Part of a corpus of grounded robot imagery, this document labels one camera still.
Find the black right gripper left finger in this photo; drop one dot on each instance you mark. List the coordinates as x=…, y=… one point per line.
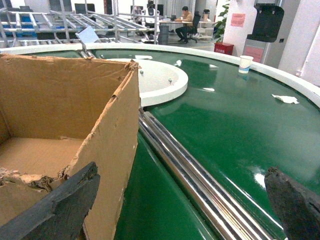
x=59, y=215

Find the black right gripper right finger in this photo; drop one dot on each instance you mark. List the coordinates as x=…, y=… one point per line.
x=297, y=207

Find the brown cardboard box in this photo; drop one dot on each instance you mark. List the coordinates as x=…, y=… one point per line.
x=56, y=116

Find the chrome conveyor roller bars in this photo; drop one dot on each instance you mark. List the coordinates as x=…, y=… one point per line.
x=220, y=210

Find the green curved conveyor belt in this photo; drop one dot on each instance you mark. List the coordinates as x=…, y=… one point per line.
x=236, y=130

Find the white conveyor outer rim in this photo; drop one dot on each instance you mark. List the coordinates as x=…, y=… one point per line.
x=309, y=90

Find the white round conveyor hub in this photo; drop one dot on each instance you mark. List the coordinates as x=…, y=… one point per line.
x=158, y=83

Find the steel roller shelf rack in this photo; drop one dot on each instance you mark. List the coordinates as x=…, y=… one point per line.
x=50, y=22

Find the crumpled white paper scrap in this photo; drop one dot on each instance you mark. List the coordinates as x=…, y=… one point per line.
x=286, y=99

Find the white paper cup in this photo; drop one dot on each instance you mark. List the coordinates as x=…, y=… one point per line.
x=245, y=64

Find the black water dispenser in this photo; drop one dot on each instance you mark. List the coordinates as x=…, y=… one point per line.
x=265, y=30

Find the green potted plant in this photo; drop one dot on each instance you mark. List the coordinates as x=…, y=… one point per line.
x=221, y=17

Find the red floor box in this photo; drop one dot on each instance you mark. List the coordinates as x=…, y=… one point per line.
x=223, y=48

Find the black office chair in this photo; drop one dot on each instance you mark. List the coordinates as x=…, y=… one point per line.
x=194, y=29

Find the white humanoid robot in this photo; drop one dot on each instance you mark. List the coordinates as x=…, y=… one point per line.
x=149, y=20

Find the seated person in tan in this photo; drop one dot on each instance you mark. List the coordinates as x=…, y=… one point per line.
x=187, y=20

